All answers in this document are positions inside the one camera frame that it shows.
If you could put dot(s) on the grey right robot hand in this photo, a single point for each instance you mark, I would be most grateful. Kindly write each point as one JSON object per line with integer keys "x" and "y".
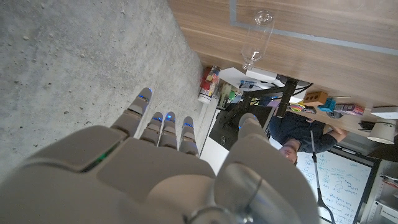
{"x": 155, "y": 180}

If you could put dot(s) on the blue cube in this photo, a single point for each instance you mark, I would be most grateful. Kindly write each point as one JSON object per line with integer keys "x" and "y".
{"x": 327, "y": 105}

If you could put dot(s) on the black computer monitor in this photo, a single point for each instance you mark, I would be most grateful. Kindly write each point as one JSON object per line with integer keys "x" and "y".
{"x": 236, "y": 130}

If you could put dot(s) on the white canister with label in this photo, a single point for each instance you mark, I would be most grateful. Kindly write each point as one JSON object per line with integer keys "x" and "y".
{"x": 205, "y": 96}

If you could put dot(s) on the translucent plastic jug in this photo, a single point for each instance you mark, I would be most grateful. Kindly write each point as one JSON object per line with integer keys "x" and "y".
{"x": 225, "y": 93}

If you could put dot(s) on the clear jar with red lid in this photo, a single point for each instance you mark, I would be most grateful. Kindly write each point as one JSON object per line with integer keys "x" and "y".
{"x": 213, "y": 76}

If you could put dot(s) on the white paper sheet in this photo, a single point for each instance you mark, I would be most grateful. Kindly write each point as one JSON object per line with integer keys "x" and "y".
{"x": 233, "y": 74}

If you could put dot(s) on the small blue device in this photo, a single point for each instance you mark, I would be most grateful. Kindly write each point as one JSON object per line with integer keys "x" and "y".
{"x": 247, "y": 84}

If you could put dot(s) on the flat white box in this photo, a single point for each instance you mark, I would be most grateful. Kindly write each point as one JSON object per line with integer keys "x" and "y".
{"x": 261, "y": 75}

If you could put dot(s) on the seated person in dark shirt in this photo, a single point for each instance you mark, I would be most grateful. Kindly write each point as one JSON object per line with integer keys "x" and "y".
{"x": 301, "y": 133}

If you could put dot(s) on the colourful stacked cups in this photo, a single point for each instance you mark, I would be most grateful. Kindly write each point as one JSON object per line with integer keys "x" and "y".
{"x": 297, "y": 107}

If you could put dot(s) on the thin black pole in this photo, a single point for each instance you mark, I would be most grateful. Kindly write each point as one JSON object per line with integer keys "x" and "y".
{"x": 314, "y": 155}

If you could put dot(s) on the clear plastic bottle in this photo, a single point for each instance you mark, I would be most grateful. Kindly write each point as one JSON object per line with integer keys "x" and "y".
{"x": 256, "y": 40}

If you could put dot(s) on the wooden block with holes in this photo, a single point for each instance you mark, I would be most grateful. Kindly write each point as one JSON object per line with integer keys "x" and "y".
{"x": 314, "y": 99}

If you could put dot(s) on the whiteboard with writing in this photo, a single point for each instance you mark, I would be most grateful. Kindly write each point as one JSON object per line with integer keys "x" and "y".
{"x": 342, "y": 186}

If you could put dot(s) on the pink printed small box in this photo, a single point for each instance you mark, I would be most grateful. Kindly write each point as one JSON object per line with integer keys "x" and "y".
{"x": 349, "y": 109}

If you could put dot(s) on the black keyboard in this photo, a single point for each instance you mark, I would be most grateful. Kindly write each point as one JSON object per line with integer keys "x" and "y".
{"x": 367, "y": 125}

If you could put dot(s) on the white paper cup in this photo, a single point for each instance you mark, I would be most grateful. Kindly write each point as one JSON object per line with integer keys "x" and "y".
{"x": 382, "y": 132}

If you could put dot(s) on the small white box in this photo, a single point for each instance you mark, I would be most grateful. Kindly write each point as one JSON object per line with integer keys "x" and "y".
{"x": 385, "y": 112}

